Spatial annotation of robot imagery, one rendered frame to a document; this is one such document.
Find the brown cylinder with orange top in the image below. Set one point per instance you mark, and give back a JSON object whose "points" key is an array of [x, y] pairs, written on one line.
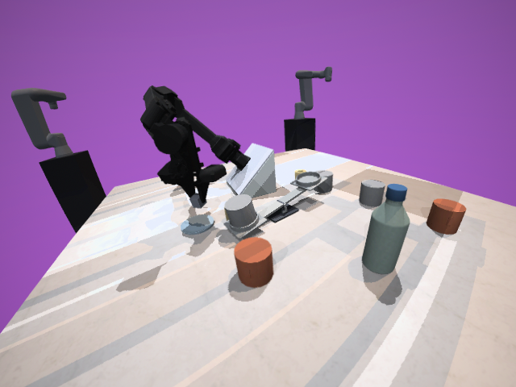
{"points": [[254, 261], [445, 216]]}

